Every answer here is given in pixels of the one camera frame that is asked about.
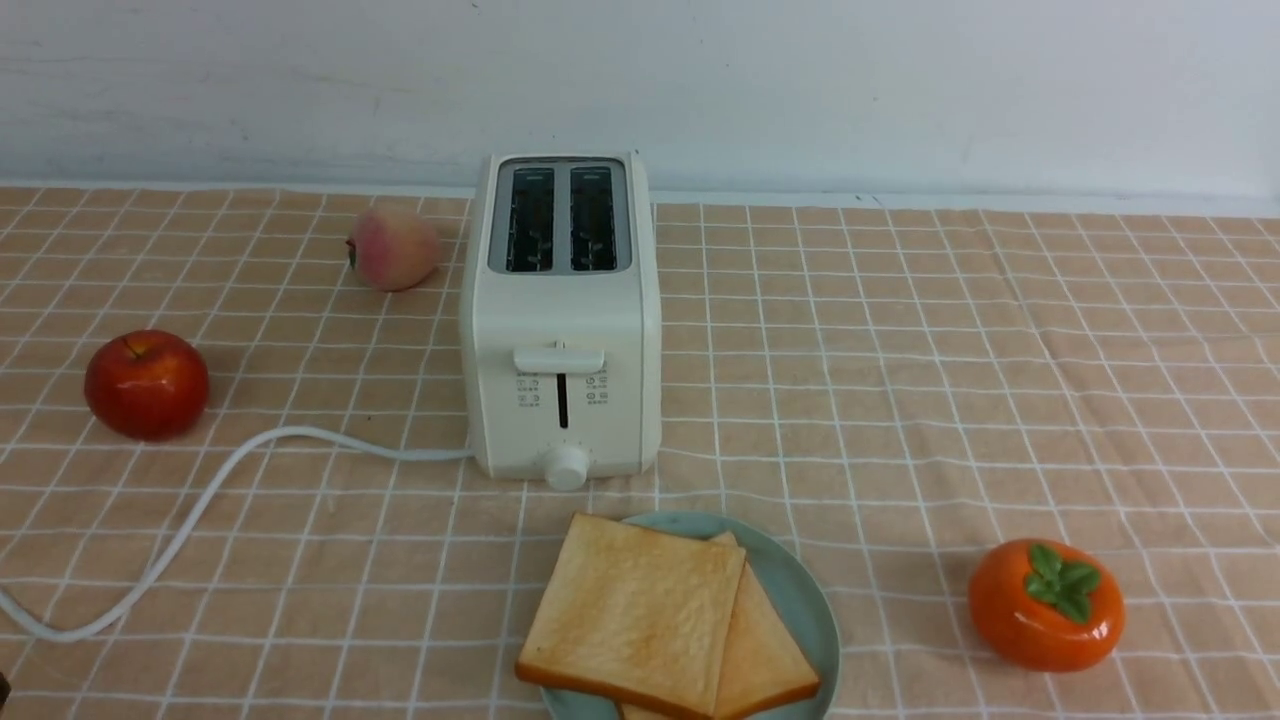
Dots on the toast slice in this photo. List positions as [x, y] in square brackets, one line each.
[575, 641]
[765, 650]

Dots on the white two-slot toaster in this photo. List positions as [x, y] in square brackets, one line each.
[560, 319]

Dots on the pink peach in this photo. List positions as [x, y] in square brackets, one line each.
[393, 249]

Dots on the orange checkered tablecloth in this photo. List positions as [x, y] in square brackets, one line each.
[889, 393]

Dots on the orange persimmon with green leaf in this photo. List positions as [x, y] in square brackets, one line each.
[1046, 606]

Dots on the red apple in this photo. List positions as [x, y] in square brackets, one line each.
[149, 385]

